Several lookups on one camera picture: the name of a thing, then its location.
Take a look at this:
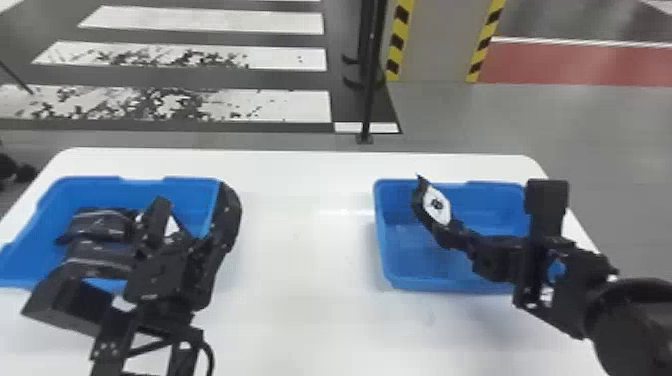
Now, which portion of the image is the yellow black striped post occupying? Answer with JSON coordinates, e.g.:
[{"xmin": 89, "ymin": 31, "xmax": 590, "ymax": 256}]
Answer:
[
  {"xmin": 465, "ymin": 0, "xmax": 508, "ymax": 84},
  {"xmin": 385, "ymin": 0, "xmax": 416, "ymax": 83}
]

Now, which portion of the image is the black part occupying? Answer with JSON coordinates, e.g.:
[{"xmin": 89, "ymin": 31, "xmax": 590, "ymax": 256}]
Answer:
[
  {"xmin": 61, "ymin": 239, "xmax": 140, "ymax": 278},
  {"xmin": 54, "ymin": 207, "xmax": 141, "ymax": 246},
  {"xmin": 411, "ymin": 174, "xmax": 454, "ymax": 228}
]

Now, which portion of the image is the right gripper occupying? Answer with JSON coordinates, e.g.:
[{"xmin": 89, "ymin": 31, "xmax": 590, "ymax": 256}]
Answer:
[{"xmin": 410, "ymin": 191, "xmax": 533, "ymax": 286}]

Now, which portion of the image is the blue tray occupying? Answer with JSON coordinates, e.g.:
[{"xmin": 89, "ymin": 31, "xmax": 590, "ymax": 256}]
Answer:
[
  {"xmin": 373, "ymin": 178, "xmax": 533, "ymax": 294},
  {"xmin": 0, "ymin": 175, "xmax": 225, "ymax": 293}
]

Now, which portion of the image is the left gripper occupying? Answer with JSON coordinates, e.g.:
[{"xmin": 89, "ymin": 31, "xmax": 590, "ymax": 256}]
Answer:
[{"xmin": 123, "ymin": 180, "xmax": 244, "ymax": 316}]

